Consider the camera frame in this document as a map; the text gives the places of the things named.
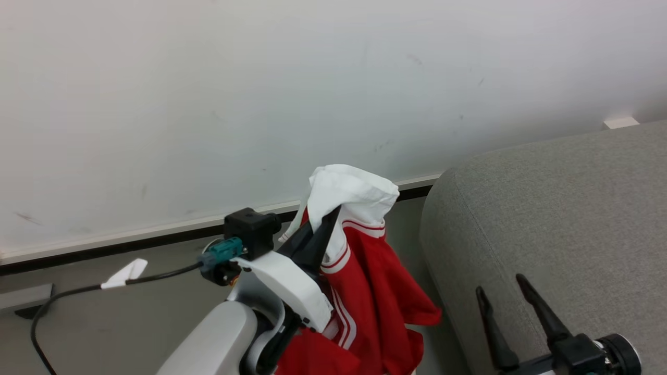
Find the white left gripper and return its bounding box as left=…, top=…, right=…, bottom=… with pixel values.
left=231, top=205, right=342, bottom=333

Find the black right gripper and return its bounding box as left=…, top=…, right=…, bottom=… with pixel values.
left=475, top=273, right=643, bottom=375

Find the red and white garment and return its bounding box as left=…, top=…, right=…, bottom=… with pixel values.
left=273, top=164, right=443, bottom=375

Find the grey fabric sofa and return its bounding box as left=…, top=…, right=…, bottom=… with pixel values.
left=419, top=120, right=667, bottom=375

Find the white skirting board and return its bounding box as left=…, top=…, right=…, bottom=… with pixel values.
left=0, top=173, right=443, bottom=267

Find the grey flat floor plate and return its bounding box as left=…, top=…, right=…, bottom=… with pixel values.
left=0, top=283, right=54, bottom=320

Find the teal cable connector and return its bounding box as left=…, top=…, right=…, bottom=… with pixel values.
left=197, top=236, right=245, bottom=272

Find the white cable tag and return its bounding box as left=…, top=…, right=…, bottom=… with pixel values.
left=100, top=258, right=149, bottom=290

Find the thin black cable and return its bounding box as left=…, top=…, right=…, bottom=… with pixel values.
left=30, top=262, right=205, bottom=375

